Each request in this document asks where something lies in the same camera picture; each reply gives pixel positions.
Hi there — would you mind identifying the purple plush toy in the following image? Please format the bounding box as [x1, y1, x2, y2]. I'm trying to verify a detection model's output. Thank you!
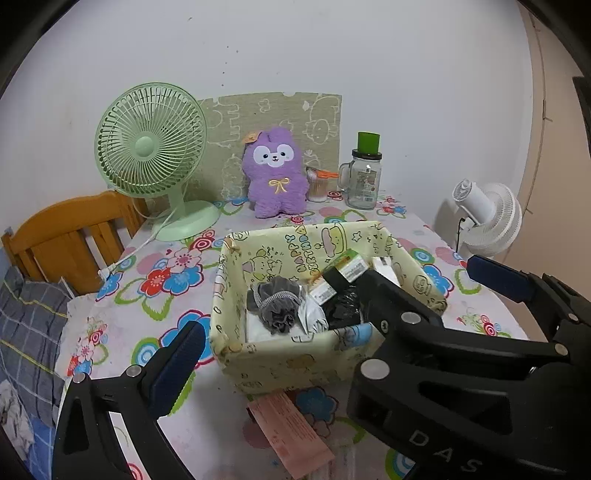
[242, 127, 310, 219]

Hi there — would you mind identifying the grey garbage bag roll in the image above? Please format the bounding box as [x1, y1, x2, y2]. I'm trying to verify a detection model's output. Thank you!
[297, 294, 329, 335]

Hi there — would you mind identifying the yellow cartoon fabric storage box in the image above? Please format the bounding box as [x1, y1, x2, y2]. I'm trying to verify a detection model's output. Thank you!
[209, 221, 447, 394]

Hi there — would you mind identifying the glass mason jar green lid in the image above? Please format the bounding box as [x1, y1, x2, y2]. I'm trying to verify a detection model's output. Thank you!
[338, 132, 383, 210]

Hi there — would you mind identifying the green cartoon cardboard panel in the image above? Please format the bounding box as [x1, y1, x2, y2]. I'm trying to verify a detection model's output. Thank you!
[185, 92, 342, 201]

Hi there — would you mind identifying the grey plaid pillow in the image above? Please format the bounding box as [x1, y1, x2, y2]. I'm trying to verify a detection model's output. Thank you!
[0, 266, 70, 428]

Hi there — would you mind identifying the grey drawstring pouch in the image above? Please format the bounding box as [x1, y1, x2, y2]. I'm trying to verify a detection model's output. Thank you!
[246, 276, 304, 335]

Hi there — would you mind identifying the crumpled white grey cloth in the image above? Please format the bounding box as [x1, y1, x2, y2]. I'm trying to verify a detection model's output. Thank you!
[0, 380, 34, 460]

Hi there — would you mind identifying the white fan power cable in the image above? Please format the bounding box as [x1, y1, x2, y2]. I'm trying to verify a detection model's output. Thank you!
[96, 209, 180, 282]

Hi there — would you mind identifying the floral tablecloth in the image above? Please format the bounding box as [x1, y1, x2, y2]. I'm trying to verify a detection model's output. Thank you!
[56, 191, 525, 479]

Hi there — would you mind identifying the white standing fan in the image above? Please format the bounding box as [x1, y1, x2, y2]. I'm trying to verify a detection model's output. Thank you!
[453, 179, 523, 258]

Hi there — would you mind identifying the white towel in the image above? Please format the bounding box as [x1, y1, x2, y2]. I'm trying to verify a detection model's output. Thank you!
[245, 311, 273, 343]

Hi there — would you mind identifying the cotton swab jar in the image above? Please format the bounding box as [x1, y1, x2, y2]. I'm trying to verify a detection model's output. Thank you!
[305, 167, 339, 203]

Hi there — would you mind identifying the pink paper packet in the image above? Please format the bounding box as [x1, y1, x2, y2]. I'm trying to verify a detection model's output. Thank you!
[247, 391, 335, 479]

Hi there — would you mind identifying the green desk fan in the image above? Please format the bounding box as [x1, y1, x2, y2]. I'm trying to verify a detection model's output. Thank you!
[94, 82, 219, 241]

